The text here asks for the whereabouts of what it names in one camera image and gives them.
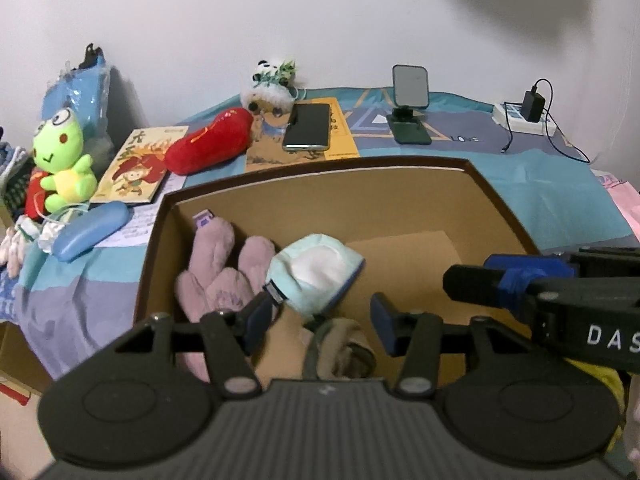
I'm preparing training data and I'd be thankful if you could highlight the yellow comic book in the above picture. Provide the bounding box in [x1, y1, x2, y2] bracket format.
[90, 126, 189, 205]

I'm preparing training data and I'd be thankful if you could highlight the red plush piece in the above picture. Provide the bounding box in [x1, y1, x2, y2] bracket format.
[24, 169, 53, 222]

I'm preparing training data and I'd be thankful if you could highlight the red chili plush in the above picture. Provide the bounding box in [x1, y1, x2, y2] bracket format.
[164, 107, 256, 176]

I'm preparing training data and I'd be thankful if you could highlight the black charger cable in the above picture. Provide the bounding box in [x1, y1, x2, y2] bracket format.
[501, 78, 591, 164]

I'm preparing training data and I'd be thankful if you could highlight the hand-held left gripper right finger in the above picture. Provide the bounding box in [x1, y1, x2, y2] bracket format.
[370, 292, 507, 397]

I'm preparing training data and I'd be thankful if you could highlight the panda plush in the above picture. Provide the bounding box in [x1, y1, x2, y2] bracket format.
[239, 58, 301, 114]

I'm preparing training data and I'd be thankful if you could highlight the light blue baby hat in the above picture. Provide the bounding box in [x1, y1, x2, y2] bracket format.
[264, 233, 366, 319]

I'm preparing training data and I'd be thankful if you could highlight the blue glasses case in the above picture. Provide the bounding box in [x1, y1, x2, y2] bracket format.
[52, 200, 130, 262]

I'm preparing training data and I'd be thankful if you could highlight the yellow cloth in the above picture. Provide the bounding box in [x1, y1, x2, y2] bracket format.
[567, 360, 626, 461]

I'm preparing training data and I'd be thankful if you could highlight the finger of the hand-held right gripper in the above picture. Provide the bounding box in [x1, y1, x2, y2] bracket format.
[443, 263, 543, 312]
[483, 253, 581, 279]

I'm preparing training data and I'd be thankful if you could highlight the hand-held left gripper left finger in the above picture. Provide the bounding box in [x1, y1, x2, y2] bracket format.
[112, 290, 280, 400]

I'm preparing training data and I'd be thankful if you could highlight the olive grey cloth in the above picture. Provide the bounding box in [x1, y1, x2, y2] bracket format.
[301, 317, 379, 382]

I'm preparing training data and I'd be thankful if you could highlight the green phone stand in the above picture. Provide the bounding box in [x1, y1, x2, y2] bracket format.
[387, 64, 434, 146]

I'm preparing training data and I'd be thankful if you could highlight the black charger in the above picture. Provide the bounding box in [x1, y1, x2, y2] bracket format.
[522, 89, 547, 124]

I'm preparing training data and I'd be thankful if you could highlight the white printed paper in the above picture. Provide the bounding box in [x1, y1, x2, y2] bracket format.
[94, 204, 162, 249]

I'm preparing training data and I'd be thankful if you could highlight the yellow picture book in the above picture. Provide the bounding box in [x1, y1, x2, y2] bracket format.
[244, 96, 361, 171]

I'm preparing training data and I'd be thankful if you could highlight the white power strip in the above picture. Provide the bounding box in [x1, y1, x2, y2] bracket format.
[492, 101, 559, 135]

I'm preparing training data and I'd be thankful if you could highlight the pink bag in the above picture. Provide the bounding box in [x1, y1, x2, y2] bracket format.
[592, 169, 640, 242]

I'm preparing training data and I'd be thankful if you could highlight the yellow cardboard box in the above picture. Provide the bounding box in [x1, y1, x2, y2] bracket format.
[0, 320, 55, 406]

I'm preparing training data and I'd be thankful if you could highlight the white pink small cloth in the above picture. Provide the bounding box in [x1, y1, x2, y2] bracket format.
[0, 227, 25, 279]

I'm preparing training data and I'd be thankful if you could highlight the striped knit cloth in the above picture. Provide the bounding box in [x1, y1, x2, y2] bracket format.
[0, 127, 32, 213]

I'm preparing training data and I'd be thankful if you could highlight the blue plastic package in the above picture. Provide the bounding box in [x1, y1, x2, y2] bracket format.
[42, 43, 115, 161]

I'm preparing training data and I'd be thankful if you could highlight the blue printed blanket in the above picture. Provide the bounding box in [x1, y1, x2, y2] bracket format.
[14, 87, 634, 382]

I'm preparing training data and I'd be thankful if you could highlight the white teal mask bundle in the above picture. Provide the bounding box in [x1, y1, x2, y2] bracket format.
[15, 205, 91, 256]

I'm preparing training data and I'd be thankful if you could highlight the dark smartphone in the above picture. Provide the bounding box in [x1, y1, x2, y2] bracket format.
[282, 102, 332, 152]

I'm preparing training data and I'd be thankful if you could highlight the pink plush toy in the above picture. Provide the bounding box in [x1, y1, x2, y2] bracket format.
[174, 209, 281, 386]

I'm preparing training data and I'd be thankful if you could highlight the brown cardboard box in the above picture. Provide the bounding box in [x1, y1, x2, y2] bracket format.
[133, 156, 544, 397]

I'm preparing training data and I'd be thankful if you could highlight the green frog plush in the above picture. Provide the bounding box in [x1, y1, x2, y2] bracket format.
[32, 107, 97, 214]

